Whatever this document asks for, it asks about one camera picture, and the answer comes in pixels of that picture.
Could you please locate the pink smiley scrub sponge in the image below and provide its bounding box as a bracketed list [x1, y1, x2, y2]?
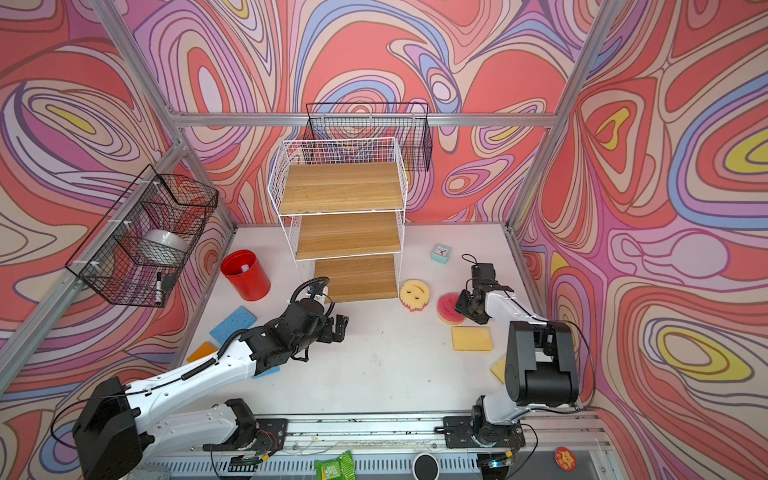
[437, 292, 466, 326]

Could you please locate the black wire basket back wall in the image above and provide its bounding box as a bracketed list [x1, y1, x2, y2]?
[304, 100, 433, 172]

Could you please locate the black white round speaker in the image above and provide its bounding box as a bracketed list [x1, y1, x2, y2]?
[411, 452, 440, 480]

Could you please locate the green snack packet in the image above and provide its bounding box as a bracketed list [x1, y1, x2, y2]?
[314, 451, 356, 480]

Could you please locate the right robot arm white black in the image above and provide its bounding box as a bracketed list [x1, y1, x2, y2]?
[445, 258, 587, 448]

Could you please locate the black wire basket left wall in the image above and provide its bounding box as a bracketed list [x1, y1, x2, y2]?
[65, 166, 219, 308]

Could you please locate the white wire wooden shelf rack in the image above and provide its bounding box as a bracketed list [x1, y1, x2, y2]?
[267, 137, 408, 303]

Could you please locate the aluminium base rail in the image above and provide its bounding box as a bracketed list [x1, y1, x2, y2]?
[129, 411, 627, 479]

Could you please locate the red round sticker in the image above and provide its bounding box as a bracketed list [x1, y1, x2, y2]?
[554, 447, 578, 473]

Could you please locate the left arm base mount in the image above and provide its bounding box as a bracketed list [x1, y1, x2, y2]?
[203, 399, 289, 479]

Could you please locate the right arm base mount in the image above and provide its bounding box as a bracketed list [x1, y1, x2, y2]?
[434, 395, 526, 472]

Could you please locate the red cylindrical cup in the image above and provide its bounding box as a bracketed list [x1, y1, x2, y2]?
[220, 249, 271, 301]

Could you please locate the yellow sponge near right edge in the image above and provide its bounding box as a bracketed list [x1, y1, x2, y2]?
[490, 356, 506, 385]

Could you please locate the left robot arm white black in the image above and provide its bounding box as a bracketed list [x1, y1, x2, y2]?
[72, 297, 349, 479]

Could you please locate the orange yellow rectangular sponge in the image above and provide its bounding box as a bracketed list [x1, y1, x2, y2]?
[186, 341, 218, 363]

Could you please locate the yellow pink smiley sponge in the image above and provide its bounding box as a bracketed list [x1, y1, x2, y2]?
[399, 279, 431, 312]

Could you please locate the mint square alarm clock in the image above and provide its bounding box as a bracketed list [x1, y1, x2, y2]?
[430, 244, 452, 264]

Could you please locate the black wire basket wall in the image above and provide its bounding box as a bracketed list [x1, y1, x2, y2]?
[304, 100, 433, 172]
[65, 166, 219, 308]

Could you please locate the blue rectangular sponge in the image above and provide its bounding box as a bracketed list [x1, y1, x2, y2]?
[209, 306, 257, 346]
[252, 366, 281, 379]

